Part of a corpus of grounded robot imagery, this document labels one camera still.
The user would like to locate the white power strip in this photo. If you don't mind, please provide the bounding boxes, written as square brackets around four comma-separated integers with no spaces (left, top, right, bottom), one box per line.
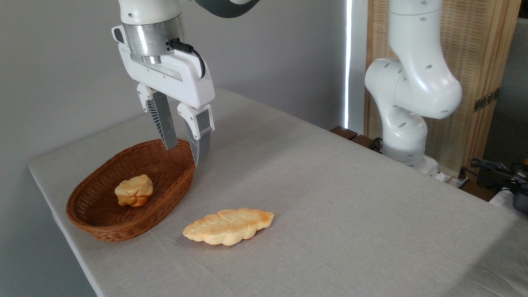
[435,171,471,189]

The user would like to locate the black metal screen hinge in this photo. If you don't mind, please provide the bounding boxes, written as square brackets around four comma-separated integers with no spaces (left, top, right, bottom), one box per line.
[474,87,500,113]

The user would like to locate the small golden bread roll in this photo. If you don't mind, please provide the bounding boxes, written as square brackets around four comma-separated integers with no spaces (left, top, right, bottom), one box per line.
[115,174,154,207]

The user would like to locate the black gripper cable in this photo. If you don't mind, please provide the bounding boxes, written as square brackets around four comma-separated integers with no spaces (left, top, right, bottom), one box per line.
[167,38,206,79]

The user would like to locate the wooden slatted folding screen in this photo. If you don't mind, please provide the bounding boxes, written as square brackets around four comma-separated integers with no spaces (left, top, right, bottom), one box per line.
[364,0,522,182]

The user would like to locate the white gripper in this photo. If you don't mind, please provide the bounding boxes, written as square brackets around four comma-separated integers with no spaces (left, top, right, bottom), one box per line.
[118,43,215,167]

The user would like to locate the brown oval wicker basket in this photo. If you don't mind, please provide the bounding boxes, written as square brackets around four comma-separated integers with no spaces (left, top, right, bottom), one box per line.
[66,139,195,242]

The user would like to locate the dark brown wooden block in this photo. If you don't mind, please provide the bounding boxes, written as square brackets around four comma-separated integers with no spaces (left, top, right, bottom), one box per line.
[351,134,382,153]
[330,126,358,141]

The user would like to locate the grey tablecloth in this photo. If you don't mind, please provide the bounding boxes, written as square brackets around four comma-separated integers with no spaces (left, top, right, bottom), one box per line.
[28,87,528,297]

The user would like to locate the long braided bread loaf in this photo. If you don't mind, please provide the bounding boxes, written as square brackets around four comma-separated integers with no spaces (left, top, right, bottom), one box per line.
[183,208,275,247]

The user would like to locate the black cable bundle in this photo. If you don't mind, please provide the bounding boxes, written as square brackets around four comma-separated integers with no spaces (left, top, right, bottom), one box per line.
[470,158,528,194]

